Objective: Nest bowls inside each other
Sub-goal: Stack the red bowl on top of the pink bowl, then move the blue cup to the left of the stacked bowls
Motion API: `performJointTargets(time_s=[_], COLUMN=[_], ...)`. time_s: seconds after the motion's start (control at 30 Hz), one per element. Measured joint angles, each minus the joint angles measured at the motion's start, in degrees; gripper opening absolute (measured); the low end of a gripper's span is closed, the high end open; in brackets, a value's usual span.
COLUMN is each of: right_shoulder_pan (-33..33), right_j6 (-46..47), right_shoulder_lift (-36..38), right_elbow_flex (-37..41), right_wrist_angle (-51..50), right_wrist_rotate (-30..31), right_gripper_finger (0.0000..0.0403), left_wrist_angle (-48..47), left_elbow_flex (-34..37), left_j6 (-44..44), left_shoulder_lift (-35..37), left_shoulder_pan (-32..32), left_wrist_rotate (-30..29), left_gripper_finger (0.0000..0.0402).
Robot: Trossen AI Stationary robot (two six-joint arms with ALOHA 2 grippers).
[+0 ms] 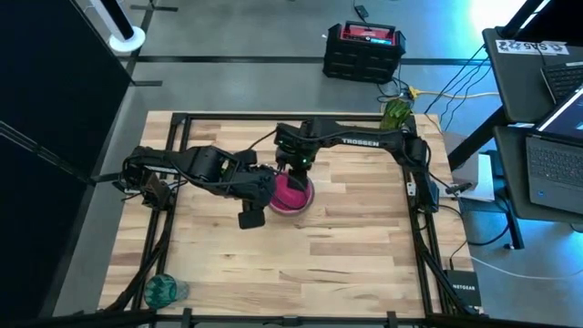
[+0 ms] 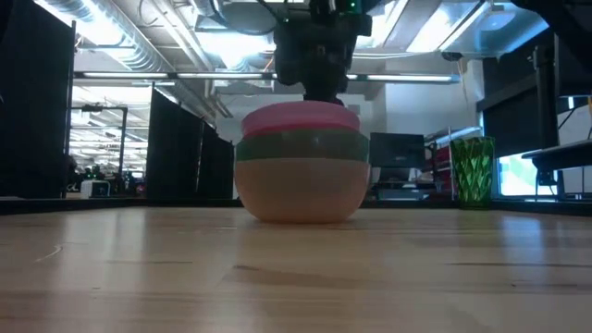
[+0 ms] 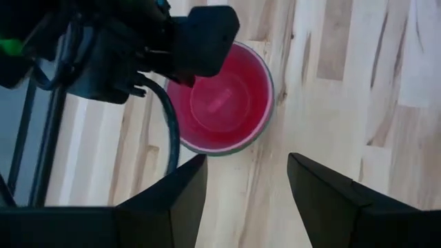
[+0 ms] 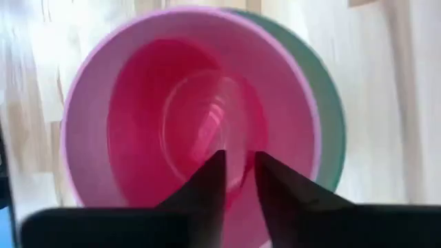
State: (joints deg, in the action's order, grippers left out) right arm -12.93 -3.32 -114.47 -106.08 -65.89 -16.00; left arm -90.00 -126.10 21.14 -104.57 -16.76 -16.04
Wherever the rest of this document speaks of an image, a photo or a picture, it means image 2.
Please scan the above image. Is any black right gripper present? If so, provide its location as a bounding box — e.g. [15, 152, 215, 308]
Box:
[272, 0, 374, 107]

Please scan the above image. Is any magenta plastic bowl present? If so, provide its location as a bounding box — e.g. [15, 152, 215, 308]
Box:
[240, 100, 362, 139]

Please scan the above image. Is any teal plastic bowl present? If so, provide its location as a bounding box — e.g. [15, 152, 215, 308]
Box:
[234, 128, 371, 164]

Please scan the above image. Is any pale pink plastic bowl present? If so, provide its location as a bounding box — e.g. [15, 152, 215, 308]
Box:
[232, 156, 372, 225]

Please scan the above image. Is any long led light bar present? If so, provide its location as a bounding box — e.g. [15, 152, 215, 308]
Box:
[73, 70, 462, 85]

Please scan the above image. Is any black computer monitor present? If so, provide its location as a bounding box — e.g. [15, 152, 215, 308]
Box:
[368, 132, 426, 183]

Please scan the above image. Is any red storage cabinet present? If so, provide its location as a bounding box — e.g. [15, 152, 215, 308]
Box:
[424, 126, 483, 195]

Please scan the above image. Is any green faceted plastic cup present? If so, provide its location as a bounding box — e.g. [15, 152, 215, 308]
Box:
[450, 136, 496, 209]

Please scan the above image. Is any black window screen panel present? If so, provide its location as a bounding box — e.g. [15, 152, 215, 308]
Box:
[475, 44, 561, 159]

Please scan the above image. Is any dark desk top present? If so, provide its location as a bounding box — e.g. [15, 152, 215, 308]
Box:
[521, 140, 592, 173]

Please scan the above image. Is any tall black panel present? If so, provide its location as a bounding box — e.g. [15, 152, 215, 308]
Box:
[0, 0, 77, 200]

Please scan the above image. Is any black partition wall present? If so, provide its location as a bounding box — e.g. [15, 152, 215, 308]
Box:
[145, 82, 236, 201]

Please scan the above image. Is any black gantry frame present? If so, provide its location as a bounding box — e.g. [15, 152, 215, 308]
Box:
[68, 105, 130, 179]

